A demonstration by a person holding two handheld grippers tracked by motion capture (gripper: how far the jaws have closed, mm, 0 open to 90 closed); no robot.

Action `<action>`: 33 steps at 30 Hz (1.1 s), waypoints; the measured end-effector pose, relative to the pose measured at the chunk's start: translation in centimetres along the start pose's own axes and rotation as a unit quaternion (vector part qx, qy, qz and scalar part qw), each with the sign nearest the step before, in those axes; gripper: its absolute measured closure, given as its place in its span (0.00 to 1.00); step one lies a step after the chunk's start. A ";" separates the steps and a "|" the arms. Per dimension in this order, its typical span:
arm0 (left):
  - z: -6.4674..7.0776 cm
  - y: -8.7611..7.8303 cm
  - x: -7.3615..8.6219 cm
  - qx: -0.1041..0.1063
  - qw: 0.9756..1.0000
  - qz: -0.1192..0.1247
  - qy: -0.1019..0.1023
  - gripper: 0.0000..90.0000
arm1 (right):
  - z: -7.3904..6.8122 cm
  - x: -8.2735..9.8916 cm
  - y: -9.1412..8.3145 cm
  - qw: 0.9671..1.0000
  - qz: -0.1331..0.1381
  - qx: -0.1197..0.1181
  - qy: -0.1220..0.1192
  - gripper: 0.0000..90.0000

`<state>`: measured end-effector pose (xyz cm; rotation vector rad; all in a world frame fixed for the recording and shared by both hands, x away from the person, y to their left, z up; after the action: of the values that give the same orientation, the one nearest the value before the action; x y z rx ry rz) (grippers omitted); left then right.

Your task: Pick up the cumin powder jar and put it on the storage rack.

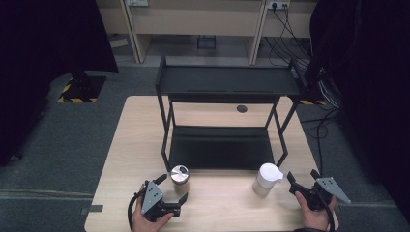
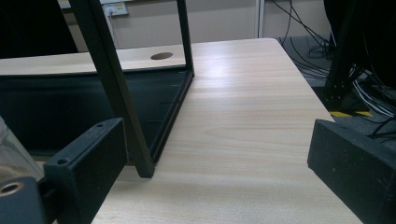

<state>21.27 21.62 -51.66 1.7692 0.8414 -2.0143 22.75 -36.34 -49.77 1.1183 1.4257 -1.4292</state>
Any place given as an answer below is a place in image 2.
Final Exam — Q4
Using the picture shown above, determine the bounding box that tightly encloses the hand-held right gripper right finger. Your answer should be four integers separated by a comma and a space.
307, 119, 396, 224

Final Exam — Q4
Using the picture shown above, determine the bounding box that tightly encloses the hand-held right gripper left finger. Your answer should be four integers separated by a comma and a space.
43, 117, 129, 224

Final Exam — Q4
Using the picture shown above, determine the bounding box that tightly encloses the black metal shelf rack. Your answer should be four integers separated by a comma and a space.
0, 0, 195, 179

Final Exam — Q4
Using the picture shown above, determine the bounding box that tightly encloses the black stand with striped base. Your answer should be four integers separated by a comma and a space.
323, 0, 375, 119

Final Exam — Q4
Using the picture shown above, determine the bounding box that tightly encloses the black curtain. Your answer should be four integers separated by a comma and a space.
358, 0, 396, 90
0, 0, 78, 60

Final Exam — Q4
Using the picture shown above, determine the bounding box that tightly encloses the black floor cable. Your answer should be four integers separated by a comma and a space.
367, 115, 396, 139

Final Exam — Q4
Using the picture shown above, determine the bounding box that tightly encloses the bundle of white cables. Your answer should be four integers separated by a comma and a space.
349, 64, 396, 119

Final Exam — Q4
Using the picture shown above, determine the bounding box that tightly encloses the bundle of black cables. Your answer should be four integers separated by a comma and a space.
270, 0, 336, 79

